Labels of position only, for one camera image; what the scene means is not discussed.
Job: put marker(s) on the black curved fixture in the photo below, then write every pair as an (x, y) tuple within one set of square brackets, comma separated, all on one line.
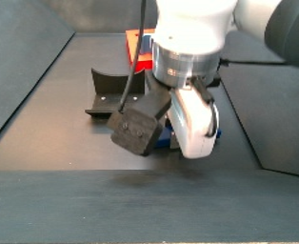
[(108, 92)]

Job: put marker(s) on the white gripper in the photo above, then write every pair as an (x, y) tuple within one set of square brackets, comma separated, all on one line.
[(195, 122)]

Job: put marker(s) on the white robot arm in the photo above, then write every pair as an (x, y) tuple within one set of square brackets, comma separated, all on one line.
[(187, 44)]

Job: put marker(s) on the dark blue rectangular bar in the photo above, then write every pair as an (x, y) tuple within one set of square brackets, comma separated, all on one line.
[(165, 135)]

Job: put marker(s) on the red peg board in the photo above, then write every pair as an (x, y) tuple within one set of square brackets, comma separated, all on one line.
[(144, 62)]

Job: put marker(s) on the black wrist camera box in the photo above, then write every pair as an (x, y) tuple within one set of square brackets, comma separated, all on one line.
[(139, 128)]

